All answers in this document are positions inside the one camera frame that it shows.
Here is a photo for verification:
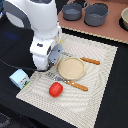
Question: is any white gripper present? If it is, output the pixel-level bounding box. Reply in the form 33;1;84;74
30;34;62;70

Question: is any light blue milk carton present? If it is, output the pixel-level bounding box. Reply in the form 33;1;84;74
9;69;30;89

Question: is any red tomato toy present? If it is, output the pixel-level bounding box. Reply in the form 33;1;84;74
49;82;63;97

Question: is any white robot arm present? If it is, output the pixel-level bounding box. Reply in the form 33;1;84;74
3;0;62;71

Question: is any round wooden plate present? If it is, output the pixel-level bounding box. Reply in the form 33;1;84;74
58;57;86;80

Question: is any white woven placemat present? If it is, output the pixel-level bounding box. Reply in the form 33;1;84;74
17;34;117;128

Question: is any small grey pot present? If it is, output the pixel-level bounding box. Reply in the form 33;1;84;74
62;3;82;21

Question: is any large grey pot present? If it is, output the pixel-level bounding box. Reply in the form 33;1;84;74
84;2;110;27

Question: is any brown stove board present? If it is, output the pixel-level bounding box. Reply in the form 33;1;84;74
58;2;128;43

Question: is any beige bowl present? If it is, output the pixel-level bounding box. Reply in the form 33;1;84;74
121;7;128;30

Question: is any fork with wooden handle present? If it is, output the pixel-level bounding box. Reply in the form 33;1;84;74
46;72;88;91

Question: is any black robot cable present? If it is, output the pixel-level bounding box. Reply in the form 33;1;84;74
0;58;41;73

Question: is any knife with wooden handle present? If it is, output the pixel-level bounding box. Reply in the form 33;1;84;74
62;52;100;65

